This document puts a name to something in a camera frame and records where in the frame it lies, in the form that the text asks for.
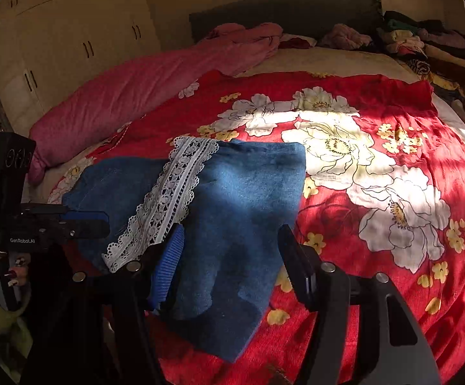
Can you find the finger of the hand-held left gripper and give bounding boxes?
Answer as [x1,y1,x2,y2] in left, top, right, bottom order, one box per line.
[54,220,111,243]
[58,210,110,222]

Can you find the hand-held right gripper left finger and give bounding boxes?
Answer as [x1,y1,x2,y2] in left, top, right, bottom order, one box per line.
[71,223,186,385]

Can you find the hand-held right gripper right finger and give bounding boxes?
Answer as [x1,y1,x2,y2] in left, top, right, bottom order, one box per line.
[277,224,442,385]

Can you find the blue denim pants lace trim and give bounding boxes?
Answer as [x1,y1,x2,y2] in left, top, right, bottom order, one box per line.
[61,136,308,364]

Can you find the red floral blanket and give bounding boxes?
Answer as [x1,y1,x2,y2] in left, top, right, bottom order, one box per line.
[48,70,465,385]

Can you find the pink quilt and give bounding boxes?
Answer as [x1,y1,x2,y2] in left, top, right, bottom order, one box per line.
[28,22,284,186]

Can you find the cream wardrobe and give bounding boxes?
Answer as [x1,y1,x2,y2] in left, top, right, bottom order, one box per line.
[0,0,162,138]

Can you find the dark red cloth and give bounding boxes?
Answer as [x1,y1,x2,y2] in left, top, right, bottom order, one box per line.
[280,36,318,50]

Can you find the pink fuzzy garment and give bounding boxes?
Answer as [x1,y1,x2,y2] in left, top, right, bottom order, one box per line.
[317,23,372,51]

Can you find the grey padded headboard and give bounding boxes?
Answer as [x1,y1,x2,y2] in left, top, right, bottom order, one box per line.
[188,0,384,46]

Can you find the pile of folded clothes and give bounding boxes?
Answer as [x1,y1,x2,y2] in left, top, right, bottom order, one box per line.
[378,10,465,94]

